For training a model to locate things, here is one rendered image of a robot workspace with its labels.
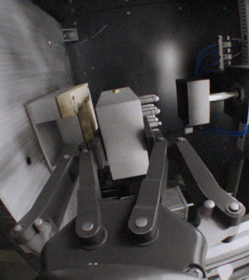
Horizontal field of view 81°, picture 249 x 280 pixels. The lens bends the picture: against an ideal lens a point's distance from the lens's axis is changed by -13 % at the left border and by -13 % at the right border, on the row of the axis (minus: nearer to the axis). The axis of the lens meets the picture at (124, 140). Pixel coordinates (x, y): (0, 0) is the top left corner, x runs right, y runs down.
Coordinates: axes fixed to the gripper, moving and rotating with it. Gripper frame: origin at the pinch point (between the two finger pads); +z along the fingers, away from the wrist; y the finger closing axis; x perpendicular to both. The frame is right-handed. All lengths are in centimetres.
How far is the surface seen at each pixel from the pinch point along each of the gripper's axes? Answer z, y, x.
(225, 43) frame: 32.6, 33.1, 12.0
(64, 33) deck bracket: 32.8, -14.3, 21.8
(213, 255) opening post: -6.9, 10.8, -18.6
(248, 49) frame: 34, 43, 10
